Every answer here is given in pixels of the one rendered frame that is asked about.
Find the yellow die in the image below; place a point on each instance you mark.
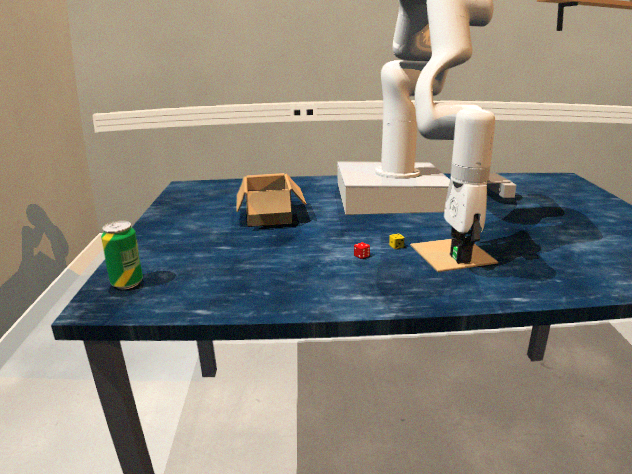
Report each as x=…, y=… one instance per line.
x=396, y=241

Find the red die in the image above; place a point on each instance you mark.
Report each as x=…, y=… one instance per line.
x=361, y=250

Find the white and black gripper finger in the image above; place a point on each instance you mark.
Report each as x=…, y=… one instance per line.
x=464, y=250
x=454, y=241

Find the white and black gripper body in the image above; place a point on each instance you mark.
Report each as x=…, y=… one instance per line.
x=464, y=199

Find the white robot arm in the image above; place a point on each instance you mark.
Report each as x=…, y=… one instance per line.
x=449, y=44

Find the green drink can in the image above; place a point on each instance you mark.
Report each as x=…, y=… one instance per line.
x=121, y=255

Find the tan square mat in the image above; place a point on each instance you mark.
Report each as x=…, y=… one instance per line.
x=436, y=253

